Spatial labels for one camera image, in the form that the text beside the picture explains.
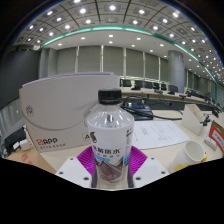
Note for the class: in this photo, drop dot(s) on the black clip tool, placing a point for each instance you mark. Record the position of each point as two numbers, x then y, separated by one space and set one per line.
206 120

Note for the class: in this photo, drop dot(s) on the row of black office chairs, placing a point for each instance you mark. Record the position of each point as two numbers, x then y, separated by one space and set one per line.
138 83

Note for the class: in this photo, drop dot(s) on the long curved conference desk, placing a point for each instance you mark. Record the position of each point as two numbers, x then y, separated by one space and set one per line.
150 93

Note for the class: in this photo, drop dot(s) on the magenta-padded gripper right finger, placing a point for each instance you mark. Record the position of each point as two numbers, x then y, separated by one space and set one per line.
150 170

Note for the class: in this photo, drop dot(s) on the round grey column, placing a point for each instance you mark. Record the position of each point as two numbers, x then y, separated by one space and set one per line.
176 70

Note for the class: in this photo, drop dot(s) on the white printed paper sheet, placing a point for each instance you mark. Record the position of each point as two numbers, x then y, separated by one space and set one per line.
160 133

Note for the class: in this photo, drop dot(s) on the clear bottle with black cap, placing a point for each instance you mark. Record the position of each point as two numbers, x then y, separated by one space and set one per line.
110 133

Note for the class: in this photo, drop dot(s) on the black box-shaped device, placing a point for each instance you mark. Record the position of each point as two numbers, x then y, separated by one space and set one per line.
13 138

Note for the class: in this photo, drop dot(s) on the white open cardboard box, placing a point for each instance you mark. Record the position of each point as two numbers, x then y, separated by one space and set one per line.
191 120

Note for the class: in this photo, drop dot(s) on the ceiling spot lights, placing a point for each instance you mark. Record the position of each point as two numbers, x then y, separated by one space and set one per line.
112 7

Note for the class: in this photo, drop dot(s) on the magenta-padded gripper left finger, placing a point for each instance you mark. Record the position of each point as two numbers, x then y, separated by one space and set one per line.
71 170

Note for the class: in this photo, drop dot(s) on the large white carton box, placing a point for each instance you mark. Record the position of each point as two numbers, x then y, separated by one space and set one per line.
56 110

